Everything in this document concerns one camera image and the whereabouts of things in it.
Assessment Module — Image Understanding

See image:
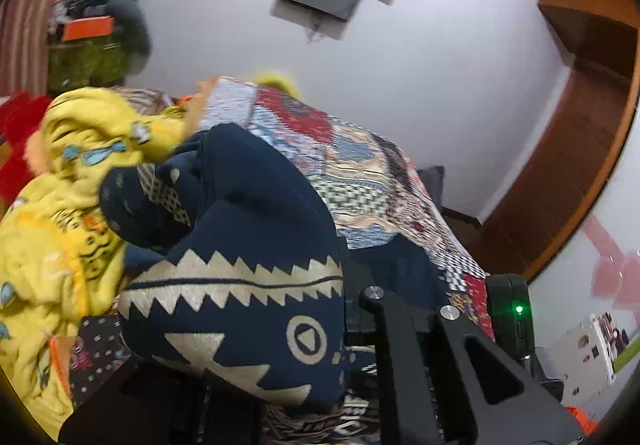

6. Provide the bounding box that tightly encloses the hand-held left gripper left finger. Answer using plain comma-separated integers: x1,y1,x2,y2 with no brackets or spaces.
59,359,263,445

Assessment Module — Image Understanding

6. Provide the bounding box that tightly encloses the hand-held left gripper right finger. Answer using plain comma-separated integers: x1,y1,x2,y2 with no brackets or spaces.
345,284,585,445

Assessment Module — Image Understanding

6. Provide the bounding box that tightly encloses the navy patterned garment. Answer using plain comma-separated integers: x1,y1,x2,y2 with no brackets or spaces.
70,122,453,422

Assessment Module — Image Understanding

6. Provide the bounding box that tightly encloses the white cabinet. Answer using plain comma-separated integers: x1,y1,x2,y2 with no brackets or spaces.
550,312,634,407

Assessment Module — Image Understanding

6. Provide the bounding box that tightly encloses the orange object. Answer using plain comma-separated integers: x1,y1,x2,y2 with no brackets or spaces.
564,405,601,437

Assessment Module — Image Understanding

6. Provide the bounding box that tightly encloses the grey pillow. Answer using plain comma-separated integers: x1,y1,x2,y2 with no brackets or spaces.
417,165,446,212

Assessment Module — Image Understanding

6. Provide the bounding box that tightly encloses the patchwork bedspread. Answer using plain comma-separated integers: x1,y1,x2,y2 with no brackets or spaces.
197,75,497,342

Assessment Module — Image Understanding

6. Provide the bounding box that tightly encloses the yellow cartoon blanket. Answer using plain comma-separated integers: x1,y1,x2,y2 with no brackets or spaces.
0,85,202,442

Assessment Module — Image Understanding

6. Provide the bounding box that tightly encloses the yellow fuzzy cloth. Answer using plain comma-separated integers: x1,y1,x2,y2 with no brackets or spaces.
254,69,302,99

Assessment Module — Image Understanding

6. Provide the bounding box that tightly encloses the red plush cloth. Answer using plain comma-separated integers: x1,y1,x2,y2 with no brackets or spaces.
0,92,54,212

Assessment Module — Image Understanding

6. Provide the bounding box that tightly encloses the green storage box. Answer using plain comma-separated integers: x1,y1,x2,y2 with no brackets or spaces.
47,35,134,94

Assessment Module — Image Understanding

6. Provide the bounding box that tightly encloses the black bag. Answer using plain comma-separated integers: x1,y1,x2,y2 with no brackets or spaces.
106,0,152,77

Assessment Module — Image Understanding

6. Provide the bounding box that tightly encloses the orange box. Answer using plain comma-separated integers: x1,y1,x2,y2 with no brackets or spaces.
62,16,115,42

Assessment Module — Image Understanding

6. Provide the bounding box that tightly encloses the red striped curtain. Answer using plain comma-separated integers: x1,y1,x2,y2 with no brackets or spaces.
0,0,101,98

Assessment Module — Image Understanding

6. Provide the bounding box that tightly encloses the pink wall decoration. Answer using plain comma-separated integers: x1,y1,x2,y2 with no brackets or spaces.
582,215,640,312

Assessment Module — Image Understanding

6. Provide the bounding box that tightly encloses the wooden door frame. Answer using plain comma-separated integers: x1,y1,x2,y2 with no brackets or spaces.
479,0,640,282

